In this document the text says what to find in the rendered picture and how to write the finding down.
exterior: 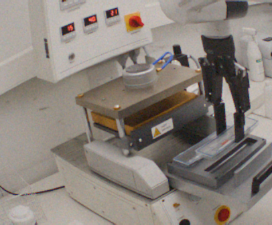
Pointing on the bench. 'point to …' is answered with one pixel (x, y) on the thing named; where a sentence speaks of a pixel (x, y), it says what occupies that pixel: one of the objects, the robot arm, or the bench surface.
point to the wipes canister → (22, 215)
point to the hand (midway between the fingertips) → (230, 124)
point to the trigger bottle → (254, 56)
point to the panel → (194, 210)
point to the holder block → (247, 148)
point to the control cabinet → (87, 41)
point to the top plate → (139, 88)
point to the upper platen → (108, 124)
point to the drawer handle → (268, 171)
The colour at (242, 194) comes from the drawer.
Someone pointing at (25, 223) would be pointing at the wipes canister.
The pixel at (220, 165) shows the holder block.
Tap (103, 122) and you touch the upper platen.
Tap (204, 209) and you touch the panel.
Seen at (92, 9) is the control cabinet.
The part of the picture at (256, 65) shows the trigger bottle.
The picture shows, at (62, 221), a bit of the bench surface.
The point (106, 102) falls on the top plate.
